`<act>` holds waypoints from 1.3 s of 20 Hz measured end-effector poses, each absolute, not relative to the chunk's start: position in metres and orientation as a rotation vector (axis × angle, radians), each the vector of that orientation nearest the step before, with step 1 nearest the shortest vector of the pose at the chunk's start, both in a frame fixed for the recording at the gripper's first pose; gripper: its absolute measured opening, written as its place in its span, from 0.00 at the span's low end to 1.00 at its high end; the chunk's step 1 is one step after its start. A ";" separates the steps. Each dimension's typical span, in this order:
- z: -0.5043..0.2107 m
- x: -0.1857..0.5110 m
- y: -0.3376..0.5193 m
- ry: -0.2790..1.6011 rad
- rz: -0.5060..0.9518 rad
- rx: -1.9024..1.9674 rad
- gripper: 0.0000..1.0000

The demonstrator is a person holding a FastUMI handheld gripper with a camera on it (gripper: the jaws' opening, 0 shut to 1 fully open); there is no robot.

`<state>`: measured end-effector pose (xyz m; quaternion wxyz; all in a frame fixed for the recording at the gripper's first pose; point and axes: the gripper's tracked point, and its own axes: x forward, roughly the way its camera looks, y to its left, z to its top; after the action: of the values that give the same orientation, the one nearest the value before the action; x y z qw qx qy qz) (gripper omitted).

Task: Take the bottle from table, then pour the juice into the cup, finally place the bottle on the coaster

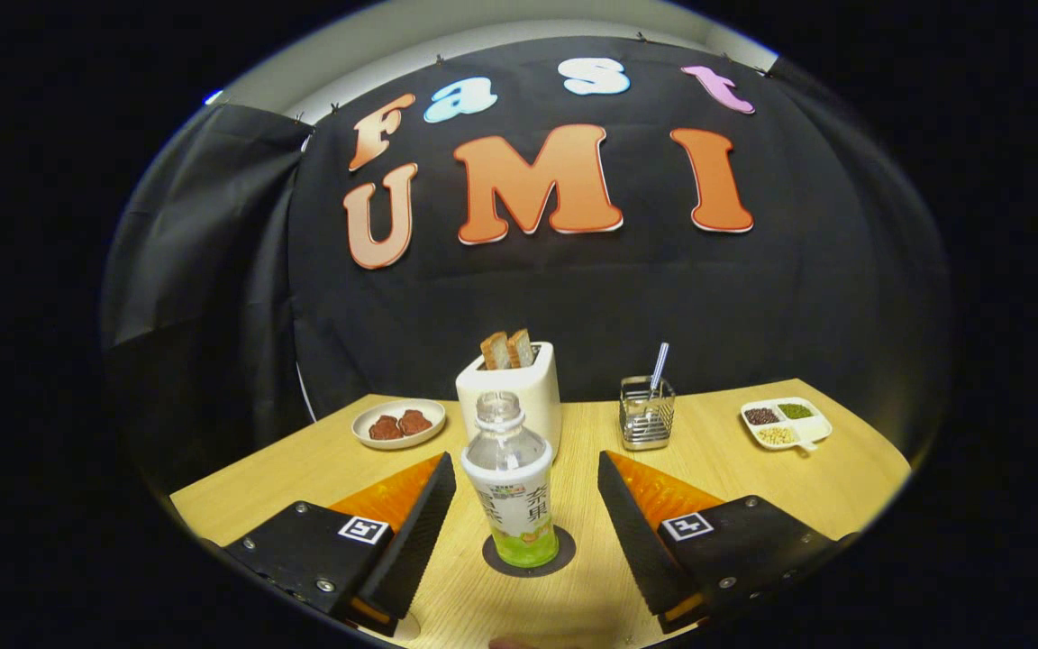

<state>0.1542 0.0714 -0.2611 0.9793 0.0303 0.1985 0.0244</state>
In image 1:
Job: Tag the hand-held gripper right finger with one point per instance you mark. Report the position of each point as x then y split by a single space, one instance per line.
636 541

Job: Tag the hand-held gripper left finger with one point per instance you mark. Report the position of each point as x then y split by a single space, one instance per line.
415 541

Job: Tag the dark round coaster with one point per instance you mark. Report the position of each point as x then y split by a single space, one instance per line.
566 550

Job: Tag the clear juice bottle green label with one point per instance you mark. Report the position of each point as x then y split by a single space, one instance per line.
510 487

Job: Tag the round white plate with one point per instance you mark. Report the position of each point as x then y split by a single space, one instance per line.
366 440

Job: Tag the brown meat piece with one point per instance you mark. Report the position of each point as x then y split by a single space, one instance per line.
414 422
385 428

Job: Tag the wooden table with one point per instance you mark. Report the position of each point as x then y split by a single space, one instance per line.
753 487

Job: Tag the yellow beans pile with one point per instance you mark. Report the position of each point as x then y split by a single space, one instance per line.
776 435

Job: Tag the dark red beans pile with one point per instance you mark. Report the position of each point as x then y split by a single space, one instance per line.
760 415

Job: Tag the metal spoon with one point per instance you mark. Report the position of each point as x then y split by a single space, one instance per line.
660 365

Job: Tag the white toaster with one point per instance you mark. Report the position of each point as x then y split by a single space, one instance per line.
528 397

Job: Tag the toast slice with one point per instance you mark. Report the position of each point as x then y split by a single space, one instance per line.
495 351
522 348

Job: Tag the green beans pile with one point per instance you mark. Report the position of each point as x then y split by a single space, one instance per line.
796 411

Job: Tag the white divided dish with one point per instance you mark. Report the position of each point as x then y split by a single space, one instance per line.
818 430

